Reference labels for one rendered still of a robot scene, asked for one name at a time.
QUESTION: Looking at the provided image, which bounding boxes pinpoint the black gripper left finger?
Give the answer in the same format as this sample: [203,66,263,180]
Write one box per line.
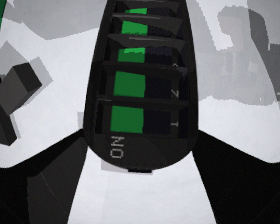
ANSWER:
[0,128,87,224]

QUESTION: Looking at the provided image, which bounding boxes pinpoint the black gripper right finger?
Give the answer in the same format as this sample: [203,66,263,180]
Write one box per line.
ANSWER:
[191,131,280,224]

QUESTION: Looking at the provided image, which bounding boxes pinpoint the dark grey switch panel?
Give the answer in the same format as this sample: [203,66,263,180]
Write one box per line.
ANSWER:
[82,0,199,173]

